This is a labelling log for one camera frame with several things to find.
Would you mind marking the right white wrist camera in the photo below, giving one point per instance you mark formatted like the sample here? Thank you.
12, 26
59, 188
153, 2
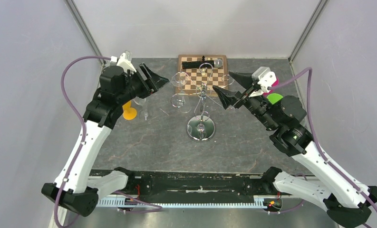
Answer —
264, 78

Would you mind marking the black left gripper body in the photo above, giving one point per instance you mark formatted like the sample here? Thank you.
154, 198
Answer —
138, 87

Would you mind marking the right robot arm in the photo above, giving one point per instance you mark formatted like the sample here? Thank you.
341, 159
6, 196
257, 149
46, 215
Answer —
346, 201

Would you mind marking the pink plastic wine glass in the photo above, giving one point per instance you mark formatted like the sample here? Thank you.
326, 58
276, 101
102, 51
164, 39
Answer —
271, 91

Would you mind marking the wooden chess board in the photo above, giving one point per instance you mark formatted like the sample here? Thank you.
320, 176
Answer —
214, 76

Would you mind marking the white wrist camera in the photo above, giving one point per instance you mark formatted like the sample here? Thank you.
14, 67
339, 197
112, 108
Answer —
124, 61
264, 78

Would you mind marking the orange plastic wine glass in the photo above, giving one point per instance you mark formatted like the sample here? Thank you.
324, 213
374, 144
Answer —
129, 113

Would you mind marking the clear ribbed wine glass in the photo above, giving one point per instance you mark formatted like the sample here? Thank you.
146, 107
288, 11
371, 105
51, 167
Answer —
180, 99

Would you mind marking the chrome wine glass rack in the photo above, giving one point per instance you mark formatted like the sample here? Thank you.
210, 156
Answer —
201, 128

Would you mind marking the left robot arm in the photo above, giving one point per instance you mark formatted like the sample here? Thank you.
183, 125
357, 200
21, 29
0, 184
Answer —
119, 85

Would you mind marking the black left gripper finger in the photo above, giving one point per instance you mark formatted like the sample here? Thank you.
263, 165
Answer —
157, 86
152, 75

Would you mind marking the green plastic wine glass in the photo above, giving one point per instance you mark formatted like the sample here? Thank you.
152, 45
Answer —
274, 98

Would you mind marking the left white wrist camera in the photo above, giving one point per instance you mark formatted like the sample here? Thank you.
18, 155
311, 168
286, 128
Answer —
124, 61

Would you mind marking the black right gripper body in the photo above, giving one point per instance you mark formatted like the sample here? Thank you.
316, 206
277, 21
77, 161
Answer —
251, 95

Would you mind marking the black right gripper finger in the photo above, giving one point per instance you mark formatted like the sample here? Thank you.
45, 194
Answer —
228, 98
244, 79

